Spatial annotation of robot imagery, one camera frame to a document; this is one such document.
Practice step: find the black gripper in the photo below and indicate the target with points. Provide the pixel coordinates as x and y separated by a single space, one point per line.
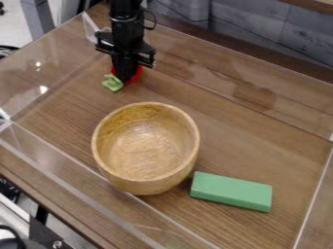
127 49

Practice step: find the red plush strawberry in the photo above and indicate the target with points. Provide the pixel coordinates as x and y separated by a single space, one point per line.
114 84

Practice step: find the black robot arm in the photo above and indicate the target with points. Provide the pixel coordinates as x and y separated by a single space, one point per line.
127 16

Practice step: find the wooden bowl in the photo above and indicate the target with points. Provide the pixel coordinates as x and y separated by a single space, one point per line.
145 146

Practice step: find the green rectangular block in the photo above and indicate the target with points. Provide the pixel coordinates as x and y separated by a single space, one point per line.
231 191

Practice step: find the clear acrylic tray enclosure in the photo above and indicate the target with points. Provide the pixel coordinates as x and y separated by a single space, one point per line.
265 120

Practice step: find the black metal bracket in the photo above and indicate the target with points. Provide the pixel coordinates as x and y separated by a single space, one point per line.
43 238

